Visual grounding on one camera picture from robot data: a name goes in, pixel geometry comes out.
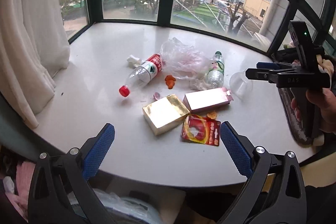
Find pink cardboard box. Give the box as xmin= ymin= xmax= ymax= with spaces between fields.
xmin=183 ymin=87 xmax=234 ymax=113

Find trash bin with liner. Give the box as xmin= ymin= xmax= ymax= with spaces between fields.
xmin=68 ymin=187 xmax=164 ymax=224

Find green label plastic bottle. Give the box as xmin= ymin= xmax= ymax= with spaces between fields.
xmin=206 ymin=51 xmax=224 ymax=88

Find orange peel pieces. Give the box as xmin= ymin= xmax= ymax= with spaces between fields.
xmin=165 ymin=75 xmax=176 ymax=89

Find red label plastic bottle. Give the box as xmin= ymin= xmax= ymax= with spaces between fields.
xmin=119 ymin=53 xmax=162 ymax=97

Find orange chip crumb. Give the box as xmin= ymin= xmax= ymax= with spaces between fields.
xmin=207 ymin=111 xmax=217 ymax=120

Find white sheer curtain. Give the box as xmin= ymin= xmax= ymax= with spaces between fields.
xmin=1 ymin=0 xmax=70 ymax=129

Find clear plastic bag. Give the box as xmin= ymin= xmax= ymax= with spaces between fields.
xmin=159 ymin=38 xmax=211 ymax=80

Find gold cardboard box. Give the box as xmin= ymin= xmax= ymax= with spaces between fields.
xmin=142 ymin=94 xmax=190 ymax=136

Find small white tissue wad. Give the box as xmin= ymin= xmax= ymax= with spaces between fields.
xmin=126 ymin=55 xmax=143 ymax=68

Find person right hand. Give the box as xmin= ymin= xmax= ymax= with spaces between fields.
xmin=306 ymin=88 xmax=336 ymax=133

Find dark tray with clothes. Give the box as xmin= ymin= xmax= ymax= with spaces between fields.
xmin=279 ymin=50 xmax=335 ymax=147

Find small pink jelly cup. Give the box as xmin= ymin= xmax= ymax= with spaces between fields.
xmin=153 ymin=92 xmax=161 ymax=101

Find clear plastic cup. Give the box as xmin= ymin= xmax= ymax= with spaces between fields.
xmin=229 ymin=72 xmax=253 ymax=100

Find red battery blister pack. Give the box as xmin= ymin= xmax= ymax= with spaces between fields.
xmin=181 ymin=114 xmax=221 ymax=147

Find white tissue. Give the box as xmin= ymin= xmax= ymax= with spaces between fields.
xmin=189 ymin=78 xmax=211 ymax=91

